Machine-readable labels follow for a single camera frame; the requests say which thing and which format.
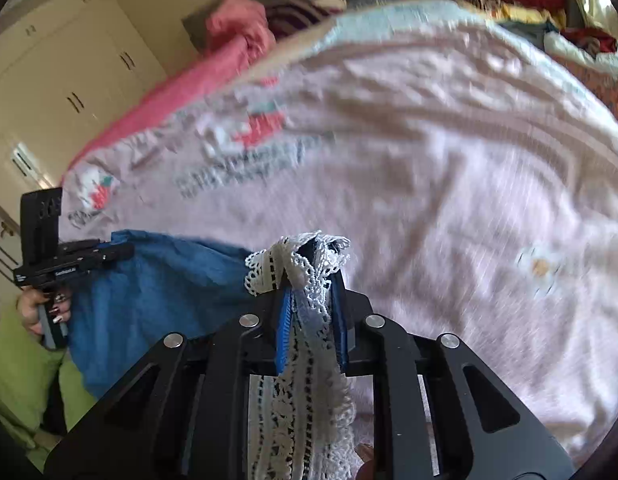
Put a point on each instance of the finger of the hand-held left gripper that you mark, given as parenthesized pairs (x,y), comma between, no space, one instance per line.
(116,252)

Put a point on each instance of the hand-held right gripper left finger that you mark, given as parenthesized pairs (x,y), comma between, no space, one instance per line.
(285,330)

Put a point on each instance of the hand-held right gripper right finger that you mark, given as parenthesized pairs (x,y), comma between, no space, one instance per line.
(343,341)

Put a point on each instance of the blue denim jeans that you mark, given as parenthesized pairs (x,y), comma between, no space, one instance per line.
(164,285)

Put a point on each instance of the person's left forearm green sleeve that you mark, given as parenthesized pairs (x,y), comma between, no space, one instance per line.
(19,390)

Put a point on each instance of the person's left hand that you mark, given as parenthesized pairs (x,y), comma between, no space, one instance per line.
(31,312)

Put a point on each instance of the pink quilt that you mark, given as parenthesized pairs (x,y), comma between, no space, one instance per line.
(154,105)

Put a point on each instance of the cream wardrobe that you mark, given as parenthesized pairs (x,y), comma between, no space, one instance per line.
(64,60)

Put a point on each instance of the pink printed bedsheet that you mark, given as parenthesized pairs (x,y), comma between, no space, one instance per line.
(439,185)

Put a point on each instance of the grey headboard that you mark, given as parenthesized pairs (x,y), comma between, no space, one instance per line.
(195,32)

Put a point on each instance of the purple striped pillow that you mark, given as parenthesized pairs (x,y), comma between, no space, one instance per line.
(304,10)

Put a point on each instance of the light blue towel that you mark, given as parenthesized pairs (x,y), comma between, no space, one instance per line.
(414,16)

